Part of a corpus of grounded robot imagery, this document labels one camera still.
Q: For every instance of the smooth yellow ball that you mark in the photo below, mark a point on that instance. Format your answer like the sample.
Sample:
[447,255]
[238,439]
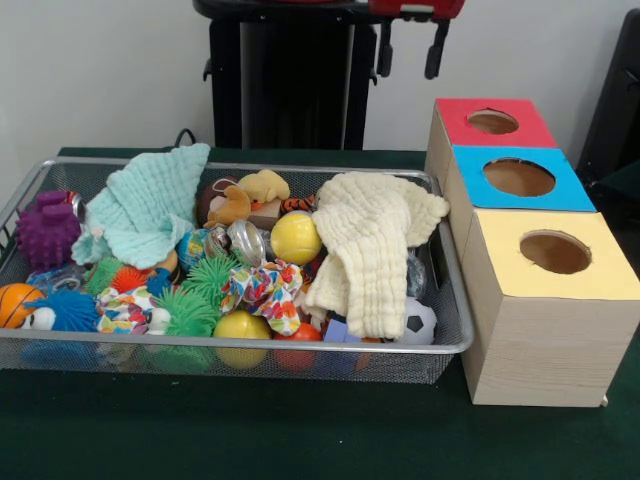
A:
[240,325]

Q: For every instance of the cream muslin cloth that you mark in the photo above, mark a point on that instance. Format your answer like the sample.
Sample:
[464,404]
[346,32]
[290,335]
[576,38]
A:
[370,240]

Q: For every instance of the wooden box with three holes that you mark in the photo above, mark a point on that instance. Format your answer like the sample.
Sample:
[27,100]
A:
[550,350]

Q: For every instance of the dark green table cloth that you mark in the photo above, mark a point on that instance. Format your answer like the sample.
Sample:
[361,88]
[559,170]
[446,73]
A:
[622,175]
[250,435]

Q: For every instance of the purple knobbly ball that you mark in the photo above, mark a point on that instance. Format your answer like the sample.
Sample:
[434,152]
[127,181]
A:
[47,235]

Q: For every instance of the blue puffer toy with eyes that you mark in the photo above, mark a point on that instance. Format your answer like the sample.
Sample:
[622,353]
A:
[70,310]

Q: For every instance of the colourful heart print cloth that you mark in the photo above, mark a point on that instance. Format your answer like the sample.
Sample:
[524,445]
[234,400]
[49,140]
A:
[270,295]

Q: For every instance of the colourful print cloth with white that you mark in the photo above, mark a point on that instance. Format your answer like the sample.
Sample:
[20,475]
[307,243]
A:
[125,310]

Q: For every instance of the shallow clear mesh bin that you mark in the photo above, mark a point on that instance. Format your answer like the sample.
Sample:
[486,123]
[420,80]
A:
[350,365]

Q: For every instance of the small orange basketball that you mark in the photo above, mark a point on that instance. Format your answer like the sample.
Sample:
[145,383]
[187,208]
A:
[17,305]

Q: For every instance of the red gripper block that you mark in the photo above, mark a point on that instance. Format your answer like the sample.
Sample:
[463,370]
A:
[415,7]

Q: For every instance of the yellow tennis ball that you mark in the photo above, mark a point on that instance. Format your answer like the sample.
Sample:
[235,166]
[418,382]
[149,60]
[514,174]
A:
[295,237]

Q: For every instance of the black chair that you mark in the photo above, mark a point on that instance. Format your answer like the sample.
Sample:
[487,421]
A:
[615,100]

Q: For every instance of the small soccer ball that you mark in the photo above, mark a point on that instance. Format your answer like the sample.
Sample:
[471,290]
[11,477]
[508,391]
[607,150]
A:
[417,320]

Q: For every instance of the green spiky puffer ball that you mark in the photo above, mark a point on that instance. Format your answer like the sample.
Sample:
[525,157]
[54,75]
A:
[210,277]

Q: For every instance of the mint muslin cloth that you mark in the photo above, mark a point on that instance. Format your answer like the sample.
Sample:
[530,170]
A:
[145,200]

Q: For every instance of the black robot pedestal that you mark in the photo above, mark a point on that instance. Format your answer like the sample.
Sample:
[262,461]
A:
[300,90]

